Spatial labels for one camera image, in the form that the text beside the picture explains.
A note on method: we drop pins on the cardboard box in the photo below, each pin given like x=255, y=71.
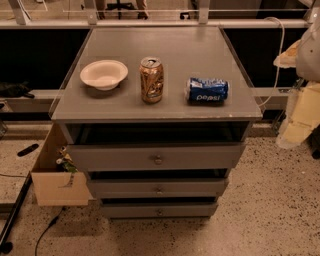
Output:
x=52, y=185

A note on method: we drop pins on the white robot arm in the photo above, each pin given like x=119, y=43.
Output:
x=308, y=54

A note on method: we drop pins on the metal railing frame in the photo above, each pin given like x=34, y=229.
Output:
x=52, y=14

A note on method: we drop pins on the black cloth on ledge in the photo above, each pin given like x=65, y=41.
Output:
x=15, y=90

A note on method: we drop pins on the grey drawer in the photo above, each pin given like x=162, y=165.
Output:
x=158, y=210
x=157, y=188
x=136, y=158

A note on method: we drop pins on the grey bottom drawer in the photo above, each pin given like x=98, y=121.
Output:
x=158, y=210

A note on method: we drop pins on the black remote on floor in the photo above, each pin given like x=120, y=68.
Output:
x=28, y=150

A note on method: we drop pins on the grey drawer cabinet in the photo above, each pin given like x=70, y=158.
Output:
x=156, y=118

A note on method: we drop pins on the items in cardboard box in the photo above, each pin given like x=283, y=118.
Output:
x=65, y=161

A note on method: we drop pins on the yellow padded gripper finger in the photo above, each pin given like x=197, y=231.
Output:
x=287, y=59
x=302, y=116

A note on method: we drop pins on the black pole on floor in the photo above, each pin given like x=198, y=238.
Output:
x=12, y=211

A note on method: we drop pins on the grey top drawer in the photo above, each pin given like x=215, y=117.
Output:
x=136, y=158

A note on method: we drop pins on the white paper bowl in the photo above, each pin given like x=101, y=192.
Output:
x=104, y=74

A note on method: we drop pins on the grey middle drawer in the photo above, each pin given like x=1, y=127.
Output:
x=157, y=188

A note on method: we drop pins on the blue pepsi can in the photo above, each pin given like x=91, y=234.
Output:
x=206, y=89

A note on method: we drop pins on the gold upright soda can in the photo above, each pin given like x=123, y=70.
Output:
x=152, y=79

